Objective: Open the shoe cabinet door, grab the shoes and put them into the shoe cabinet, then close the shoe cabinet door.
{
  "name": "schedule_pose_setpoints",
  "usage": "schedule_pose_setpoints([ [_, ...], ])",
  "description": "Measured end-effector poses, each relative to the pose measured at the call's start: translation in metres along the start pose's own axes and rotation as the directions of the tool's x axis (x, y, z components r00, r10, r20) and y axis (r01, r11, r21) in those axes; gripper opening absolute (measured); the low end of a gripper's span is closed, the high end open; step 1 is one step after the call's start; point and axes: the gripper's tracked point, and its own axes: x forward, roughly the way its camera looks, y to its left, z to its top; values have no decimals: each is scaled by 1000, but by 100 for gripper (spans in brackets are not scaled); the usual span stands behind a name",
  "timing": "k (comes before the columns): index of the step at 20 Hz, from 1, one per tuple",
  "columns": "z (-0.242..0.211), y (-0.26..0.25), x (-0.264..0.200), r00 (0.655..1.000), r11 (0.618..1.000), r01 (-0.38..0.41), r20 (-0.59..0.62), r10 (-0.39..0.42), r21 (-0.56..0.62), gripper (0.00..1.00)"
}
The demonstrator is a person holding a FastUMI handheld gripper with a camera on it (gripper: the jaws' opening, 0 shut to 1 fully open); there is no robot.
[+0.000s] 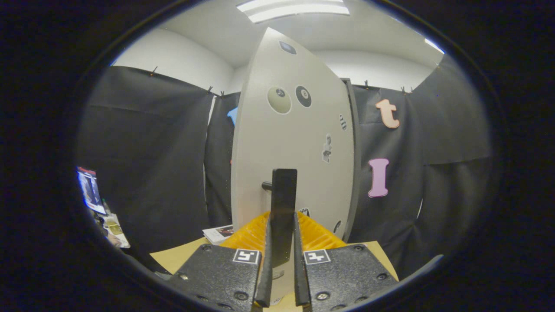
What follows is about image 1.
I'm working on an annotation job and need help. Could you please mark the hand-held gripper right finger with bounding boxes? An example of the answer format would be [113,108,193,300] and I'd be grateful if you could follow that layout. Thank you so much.
[293,211,399,312]

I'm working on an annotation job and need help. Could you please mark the pale cluttered items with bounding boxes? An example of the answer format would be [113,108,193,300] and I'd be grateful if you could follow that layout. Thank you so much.
[99,199,131,249]

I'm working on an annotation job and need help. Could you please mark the grey shoe cabinet door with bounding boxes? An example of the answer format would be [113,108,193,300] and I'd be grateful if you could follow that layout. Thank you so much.
[231,27,356,304]

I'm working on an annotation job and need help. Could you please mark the large ceiling light panel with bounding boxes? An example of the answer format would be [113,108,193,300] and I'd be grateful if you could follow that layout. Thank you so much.
[236,0,350,23]

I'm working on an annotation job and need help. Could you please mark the blue and white poster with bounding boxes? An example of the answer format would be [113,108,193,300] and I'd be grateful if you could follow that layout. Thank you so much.
[77,167,107,216]

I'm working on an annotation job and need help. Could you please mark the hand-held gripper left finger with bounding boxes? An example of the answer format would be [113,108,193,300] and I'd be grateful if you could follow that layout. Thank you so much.
[167,211,274,312]

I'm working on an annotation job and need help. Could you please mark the small ceiling light panel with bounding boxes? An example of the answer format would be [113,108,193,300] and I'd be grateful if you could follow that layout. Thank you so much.
[424,38,445,55]

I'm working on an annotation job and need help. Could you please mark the black backdrop cloth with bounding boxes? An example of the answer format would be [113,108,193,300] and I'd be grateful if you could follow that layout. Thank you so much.
[76,54,493,280]

